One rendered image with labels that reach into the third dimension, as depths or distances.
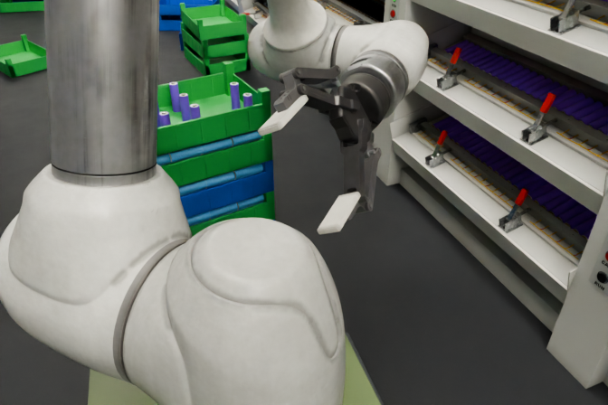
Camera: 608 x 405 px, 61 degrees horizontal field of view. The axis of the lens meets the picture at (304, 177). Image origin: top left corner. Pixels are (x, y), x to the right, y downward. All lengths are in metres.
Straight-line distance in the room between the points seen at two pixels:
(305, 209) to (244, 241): 0.92
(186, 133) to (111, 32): 0.53
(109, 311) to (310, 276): 0.19
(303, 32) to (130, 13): 0.36
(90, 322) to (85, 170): 0.14
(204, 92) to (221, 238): 0.78
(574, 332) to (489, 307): 0.19
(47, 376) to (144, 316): 0.63
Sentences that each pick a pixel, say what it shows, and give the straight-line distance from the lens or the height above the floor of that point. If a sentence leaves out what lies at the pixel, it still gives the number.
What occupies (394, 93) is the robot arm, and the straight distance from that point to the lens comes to 0.72.
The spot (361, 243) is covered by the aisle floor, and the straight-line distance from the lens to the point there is 1.26.
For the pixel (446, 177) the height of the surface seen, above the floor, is 0.16.
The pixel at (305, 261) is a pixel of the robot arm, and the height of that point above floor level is 0.51.
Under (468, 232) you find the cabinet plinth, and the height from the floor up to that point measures 0.04.
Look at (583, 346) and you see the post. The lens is 1.05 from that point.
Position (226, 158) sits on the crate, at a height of 0.27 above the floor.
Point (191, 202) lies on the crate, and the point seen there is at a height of 0.19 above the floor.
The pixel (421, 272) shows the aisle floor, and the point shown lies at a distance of 1.20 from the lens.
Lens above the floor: 0.80
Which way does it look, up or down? 33 degrees down
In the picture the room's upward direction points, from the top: straight up
